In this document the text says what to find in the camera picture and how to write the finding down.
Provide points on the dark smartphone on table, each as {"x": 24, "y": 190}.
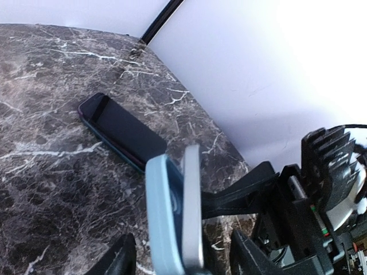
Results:
{"x": 122, "y": 132}

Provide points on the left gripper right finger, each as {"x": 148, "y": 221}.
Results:
{"x": 247, "y": 258}

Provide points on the light blue phone case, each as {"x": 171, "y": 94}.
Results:
{"x": 164, "y": 201}

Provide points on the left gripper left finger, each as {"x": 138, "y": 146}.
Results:
{"x": 120, "y": 258}

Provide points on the right black frame post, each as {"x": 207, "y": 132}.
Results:
{"x": 160, "y": 20}

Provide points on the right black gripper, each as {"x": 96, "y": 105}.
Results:
{"x": 295, "y": 236}

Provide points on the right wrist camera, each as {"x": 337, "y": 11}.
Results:
{"x": 332, "y": 175}

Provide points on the silver smartphone black screen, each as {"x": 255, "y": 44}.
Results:
{"x": 192, "y": 247}

